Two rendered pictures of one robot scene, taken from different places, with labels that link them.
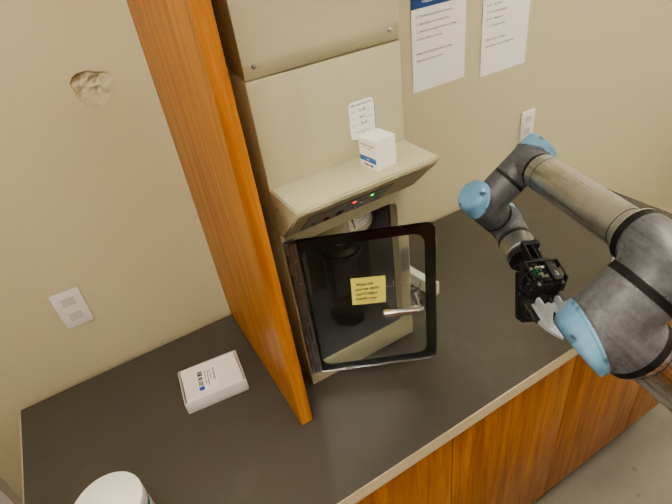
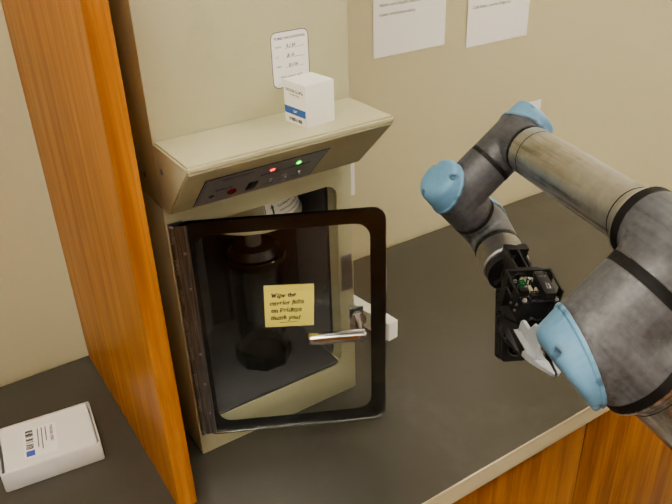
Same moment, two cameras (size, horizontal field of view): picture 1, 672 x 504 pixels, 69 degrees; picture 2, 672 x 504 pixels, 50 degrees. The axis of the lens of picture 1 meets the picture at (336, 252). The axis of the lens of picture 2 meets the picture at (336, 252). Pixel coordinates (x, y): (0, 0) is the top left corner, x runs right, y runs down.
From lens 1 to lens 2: 13 cm
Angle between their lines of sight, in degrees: 8
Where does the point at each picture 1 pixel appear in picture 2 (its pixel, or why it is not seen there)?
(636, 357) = (639, 378)
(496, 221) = (472, 218)
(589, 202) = (587, 181)
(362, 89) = (292, 17)
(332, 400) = (229, 476)
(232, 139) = (99, 50)
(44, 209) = not seen: outside the picture
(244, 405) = (94, 481)
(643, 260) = (648, 245)
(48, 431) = not seen: outside the picture
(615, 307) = (611, 307)
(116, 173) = not seen: outside the picture
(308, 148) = (212, 90)
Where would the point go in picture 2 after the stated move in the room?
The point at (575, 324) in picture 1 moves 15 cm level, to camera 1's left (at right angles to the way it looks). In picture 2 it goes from (560, 332) to (428, 347)
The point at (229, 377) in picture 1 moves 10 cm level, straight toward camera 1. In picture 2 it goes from (75, 439) to (87, 478)
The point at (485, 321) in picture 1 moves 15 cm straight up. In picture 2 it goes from (459, 375) to (463, 311)
